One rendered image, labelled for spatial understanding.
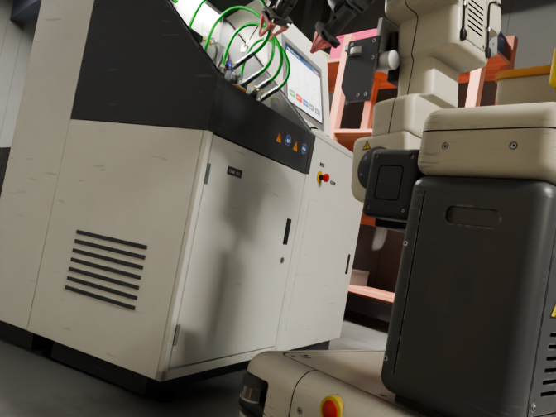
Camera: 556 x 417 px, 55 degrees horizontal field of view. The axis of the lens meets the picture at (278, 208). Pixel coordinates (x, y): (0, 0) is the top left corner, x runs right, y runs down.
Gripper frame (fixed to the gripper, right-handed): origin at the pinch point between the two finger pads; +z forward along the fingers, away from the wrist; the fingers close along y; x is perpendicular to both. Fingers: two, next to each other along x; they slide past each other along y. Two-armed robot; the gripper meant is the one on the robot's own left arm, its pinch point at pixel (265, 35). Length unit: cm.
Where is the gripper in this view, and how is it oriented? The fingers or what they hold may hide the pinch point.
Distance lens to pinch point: 197.4
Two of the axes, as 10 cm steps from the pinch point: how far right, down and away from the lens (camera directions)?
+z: -5.4, 6.5, 5.4
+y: -6.7, 0.7, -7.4
